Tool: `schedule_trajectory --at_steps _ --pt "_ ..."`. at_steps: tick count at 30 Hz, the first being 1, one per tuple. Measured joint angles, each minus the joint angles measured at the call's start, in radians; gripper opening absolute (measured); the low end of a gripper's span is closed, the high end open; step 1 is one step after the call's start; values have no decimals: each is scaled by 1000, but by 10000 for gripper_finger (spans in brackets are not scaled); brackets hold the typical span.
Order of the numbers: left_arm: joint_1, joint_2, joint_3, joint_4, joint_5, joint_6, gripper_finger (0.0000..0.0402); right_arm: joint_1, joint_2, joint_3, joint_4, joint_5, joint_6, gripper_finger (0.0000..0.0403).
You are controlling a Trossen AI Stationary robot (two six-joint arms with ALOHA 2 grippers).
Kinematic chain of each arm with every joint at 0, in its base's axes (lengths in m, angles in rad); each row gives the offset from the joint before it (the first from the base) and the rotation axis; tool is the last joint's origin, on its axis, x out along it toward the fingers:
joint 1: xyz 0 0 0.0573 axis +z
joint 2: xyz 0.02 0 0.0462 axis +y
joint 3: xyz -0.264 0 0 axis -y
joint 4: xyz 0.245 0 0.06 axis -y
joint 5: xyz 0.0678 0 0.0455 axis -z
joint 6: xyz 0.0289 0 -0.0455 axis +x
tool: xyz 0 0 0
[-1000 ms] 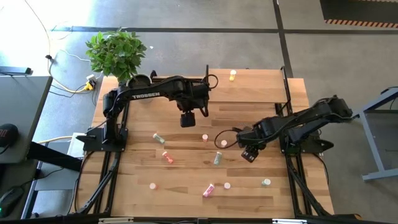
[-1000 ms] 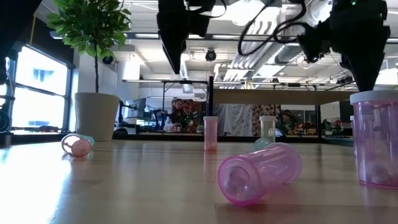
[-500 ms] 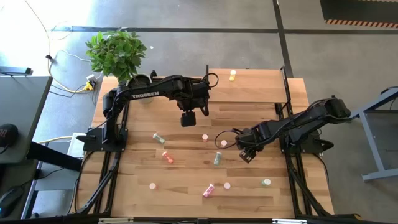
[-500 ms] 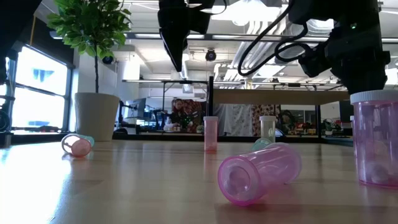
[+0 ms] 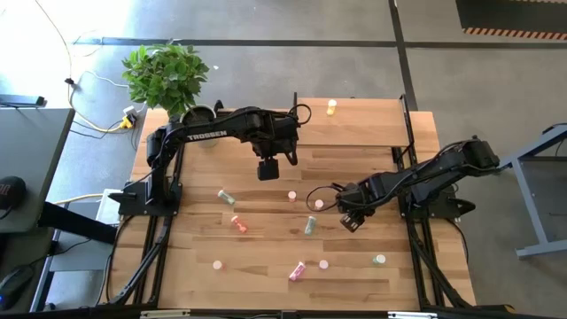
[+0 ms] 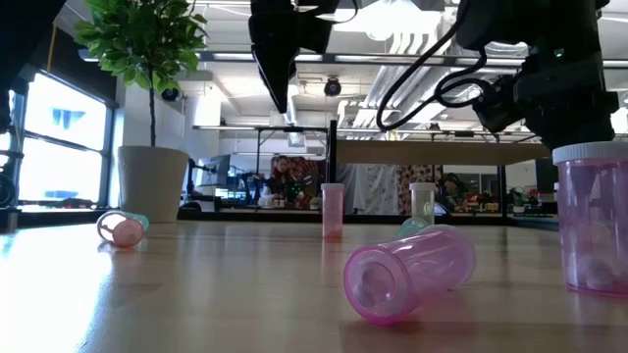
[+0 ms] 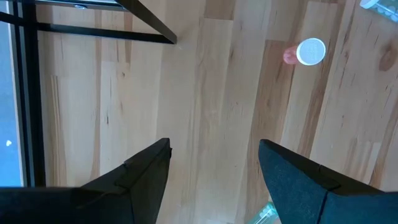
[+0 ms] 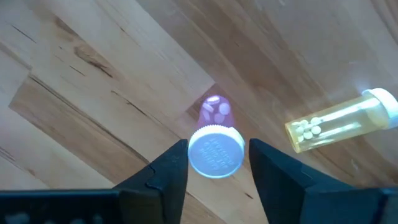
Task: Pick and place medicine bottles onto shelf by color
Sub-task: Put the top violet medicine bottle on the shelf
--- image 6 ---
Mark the pink pill bottle white cap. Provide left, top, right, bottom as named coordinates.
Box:
left=551, top=140, right=628, bottom=298
left=341, top=224, right=478, bottom=327

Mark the floral patterned cloth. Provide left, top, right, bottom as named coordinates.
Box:
left=397, top=165, right=444, bottom=216

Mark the long ceiling light strip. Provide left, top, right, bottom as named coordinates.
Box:
left=211, top=52, right=276, bottom=63
left=335, top=54, right=380, bottom=64

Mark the brown patterned tapestry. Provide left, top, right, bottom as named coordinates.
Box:
left=288, top=156, right=329, bottom=211

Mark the red pill bottle white cap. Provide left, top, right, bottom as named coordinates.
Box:
left=95, top=210, right=146, bottom=249
left=320, top=182, right=345, bottom=241

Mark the person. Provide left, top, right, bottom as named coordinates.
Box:
left=258, top=154, right=300, bottom=208

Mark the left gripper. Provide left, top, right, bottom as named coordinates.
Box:
left=247, top=0, right=340, bottom=114

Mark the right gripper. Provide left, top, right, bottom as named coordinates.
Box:
left=514, top=51, right=620, bottom=151

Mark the black computer monitor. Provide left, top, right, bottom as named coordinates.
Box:
left=534, top=157, right=558, bottom=193

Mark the black background table frame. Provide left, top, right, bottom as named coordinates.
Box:
left=254, top=125, right=330, bottom=177

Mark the yellow pill bottle white cap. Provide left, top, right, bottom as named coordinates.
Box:
left=408, top=181, right=437, bottom=227

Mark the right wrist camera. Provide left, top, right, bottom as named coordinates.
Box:
left=472, top=73, right=524, bottom=134

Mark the white patterned cloth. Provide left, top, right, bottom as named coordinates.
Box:
left=337, top=164, right=401, bottom=216

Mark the wooden shelf with black frame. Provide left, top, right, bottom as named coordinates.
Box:
left=325, top=119, right=551, bottom=230

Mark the green leafy plant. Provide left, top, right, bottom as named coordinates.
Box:
left=73, top=0, right=210, bottom=148

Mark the large glass window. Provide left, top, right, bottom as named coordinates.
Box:
left=0, top=70, right=118, bottom=211

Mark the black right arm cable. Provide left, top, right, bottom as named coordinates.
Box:
left=375, top=0, right=495, bottom=133

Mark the white round plant pot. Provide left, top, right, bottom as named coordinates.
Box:
left=116, top=144, right=190, bottom=225

